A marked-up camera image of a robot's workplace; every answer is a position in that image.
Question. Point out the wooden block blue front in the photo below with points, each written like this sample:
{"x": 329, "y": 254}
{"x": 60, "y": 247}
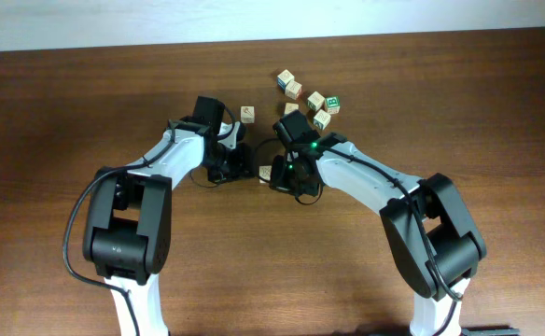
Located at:
{"x": 290, "y": 107}

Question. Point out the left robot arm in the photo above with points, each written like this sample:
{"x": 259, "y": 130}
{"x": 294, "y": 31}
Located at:
{"x": 128, "y": 227}

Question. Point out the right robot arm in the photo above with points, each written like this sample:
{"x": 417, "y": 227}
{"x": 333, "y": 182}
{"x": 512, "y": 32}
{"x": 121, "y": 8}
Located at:
{"x": 434, "y": 241}

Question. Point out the lone wooden block red drawing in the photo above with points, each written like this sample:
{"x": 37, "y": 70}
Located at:
{"x": 247, "y": 114}

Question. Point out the wooden block red letter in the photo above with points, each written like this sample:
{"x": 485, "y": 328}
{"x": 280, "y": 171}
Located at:
{"x": 293, "y": 90}

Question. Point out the wooden block shell drawing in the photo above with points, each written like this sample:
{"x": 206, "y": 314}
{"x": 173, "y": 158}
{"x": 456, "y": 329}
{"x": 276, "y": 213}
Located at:
{"x": 265, "y": 172}

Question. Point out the wooden block teal letter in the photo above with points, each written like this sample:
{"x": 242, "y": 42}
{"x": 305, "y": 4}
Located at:
{"x": 321, "y": 119}

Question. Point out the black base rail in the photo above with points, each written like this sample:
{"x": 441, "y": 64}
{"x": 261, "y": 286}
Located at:
{"x": 490, "y": 331}

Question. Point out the green letter B block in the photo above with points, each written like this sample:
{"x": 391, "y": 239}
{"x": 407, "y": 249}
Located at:
{"x": 332, "y": 105}

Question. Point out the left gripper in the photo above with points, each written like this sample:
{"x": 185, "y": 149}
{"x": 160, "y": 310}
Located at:
{"x": 243, "y": 168}

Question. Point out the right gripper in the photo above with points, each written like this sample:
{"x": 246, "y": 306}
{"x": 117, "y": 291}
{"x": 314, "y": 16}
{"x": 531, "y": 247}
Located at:
{"x": 279, "y": 174}

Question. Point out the wooden block green side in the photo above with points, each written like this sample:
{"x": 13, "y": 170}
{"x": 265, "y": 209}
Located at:
{"x": 315, "y": 101}

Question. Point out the wooden block blue side top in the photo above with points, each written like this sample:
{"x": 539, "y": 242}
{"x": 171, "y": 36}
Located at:
{"x": 284, "y": 78}

